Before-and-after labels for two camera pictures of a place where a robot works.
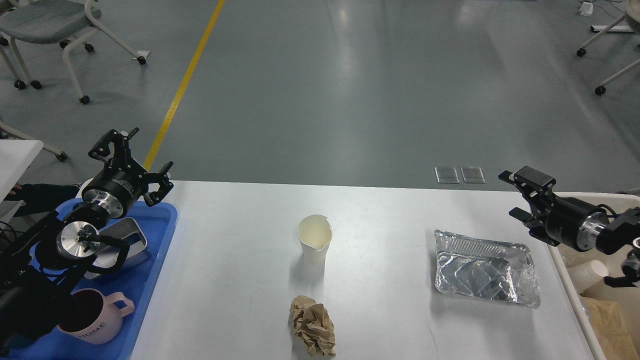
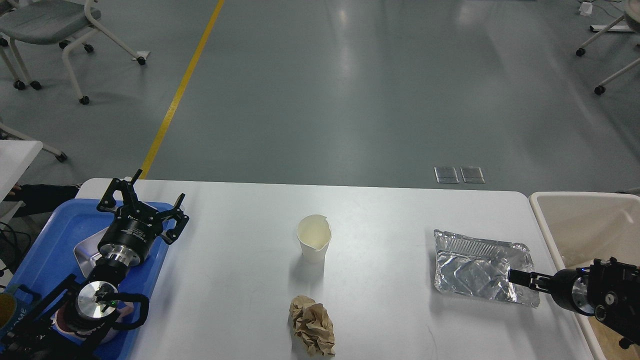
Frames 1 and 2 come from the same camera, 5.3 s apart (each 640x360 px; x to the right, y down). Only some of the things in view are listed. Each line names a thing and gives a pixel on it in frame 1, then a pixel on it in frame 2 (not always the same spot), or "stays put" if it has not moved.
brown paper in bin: x=607 y=324 stays put
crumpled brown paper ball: x=312 y=325 stays put
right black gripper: x=566 y=221 -> x=567 y=287
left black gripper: x=121 y=182 -> x=135 y=227
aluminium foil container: x=494 y=270 stays put
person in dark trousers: x=43 y=198 stays put
